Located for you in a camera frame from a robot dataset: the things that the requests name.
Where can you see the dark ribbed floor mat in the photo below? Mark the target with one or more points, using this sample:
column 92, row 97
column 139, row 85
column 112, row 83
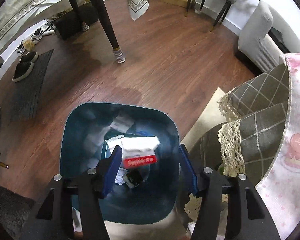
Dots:
column 26, row 94

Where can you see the torn white printed box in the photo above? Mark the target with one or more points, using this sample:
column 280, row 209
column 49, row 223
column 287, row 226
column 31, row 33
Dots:
column 113, row 142

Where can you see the dark slippers pair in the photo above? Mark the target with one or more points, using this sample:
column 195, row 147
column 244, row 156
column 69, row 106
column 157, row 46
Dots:
column 25, row 66

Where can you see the dark wooden table leg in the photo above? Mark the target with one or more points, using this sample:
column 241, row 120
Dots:
column 108, row 29

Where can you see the black small package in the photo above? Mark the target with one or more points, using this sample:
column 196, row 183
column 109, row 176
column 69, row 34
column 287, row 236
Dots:
column 133, row 179

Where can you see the dark teal trash bin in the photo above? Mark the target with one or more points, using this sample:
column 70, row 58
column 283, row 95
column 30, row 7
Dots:
column 84, row 144

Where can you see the pink cartoon tablecloth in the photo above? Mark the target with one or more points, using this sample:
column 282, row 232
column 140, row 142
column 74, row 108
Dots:
column 280, row 187

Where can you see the grey plaid fringed cloth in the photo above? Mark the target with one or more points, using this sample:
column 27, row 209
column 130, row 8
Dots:
column 249, row 140

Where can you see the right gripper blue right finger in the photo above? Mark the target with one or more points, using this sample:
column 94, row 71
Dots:
column 248, row 216

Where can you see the large white cardboard box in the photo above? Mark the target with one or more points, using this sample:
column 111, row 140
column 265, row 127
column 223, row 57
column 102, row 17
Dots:
column 139, row 151

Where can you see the grey armchair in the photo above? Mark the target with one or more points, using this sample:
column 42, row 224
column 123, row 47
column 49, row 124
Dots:
column 255, row 43

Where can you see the black handbag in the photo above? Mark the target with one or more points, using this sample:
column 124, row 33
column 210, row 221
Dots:
column 277, row 37

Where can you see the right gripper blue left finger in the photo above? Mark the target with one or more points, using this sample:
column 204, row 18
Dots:
column 51, row 216

